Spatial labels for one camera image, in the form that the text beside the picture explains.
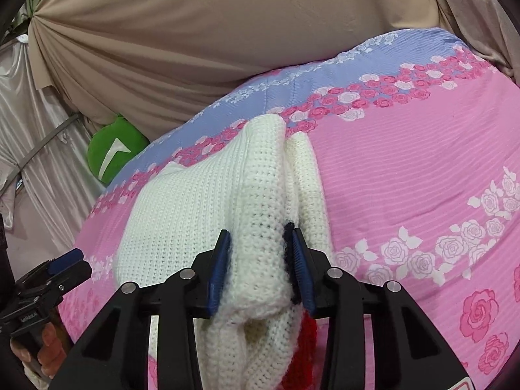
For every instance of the red white navy knit sweater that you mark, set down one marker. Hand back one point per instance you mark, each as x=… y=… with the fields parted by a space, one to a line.
x=257 y=184

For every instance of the green round pillow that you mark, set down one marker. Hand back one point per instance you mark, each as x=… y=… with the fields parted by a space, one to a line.
x=112 y=147

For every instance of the person's left hand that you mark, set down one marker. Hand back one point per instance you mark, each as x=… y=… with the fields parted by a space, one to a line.
x=56 y=344

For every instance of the floral hanging cloth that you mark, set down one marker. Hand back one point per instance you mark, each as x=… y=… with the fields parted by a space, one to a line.
x=487 y=29

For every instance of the pink floral bed sheet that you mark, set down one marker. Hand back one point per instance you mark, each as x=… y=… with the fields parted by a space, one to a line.
x=417 y=142

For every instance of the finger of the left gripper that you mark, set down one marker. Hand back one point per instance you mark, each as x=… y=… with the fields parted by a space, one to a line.
x=65 y=260

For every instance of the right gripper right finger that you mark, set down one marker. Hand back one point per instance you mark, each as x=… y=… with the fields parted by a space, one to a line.
x=381 y=321

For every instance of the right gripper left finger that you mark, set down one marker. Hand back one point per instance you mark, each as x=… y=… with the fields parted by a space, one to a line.
x=113 y=352

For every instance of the beige draped curtain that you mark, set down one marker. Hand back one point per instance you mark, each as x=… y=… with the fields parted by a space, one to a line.
x=160 y=62

